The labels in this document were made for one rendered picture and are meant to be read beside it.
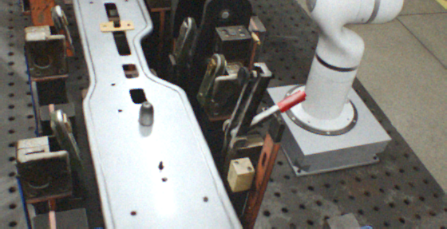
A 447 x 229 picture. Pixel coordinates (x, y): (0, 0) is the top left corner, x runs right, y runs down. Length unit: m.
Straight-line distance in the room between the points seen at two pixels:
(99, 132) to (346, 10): 0.62
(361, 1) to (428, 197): 0.61
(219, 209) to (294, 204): 0.46
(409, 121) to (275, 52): 1.26
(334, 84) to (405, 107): 1.65
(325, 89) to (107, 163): 0.64
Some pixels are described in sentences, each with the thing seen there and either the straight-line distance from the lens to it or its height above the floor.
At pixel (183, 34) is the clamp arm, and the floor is 1.07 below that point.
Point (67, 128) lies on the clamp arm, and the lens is 0.87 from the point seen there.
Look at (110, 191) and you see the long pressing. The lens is 0.89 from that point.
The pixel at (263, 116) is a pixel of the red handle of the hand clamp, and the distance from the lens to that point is 0.90.
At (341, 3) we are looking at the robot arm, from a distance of 1.16.
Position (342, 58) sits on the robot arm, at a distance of 1.26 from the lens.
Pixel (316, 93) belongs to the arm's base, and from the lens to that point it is 1.34.
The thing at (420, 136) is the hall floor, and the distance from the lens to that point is 2.79.
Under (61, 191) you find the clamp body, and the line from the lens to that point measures 0.97.
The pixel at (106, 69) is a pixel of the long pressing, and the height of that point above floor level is 1.00.
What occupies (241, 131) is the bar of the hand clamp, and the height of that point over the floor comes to 1.09.
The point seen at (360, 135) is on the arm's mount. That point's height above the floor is 0.80.
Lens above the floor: 1.71
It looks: 42 degrees down
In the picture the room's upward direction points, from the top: 10 degrees clockwise
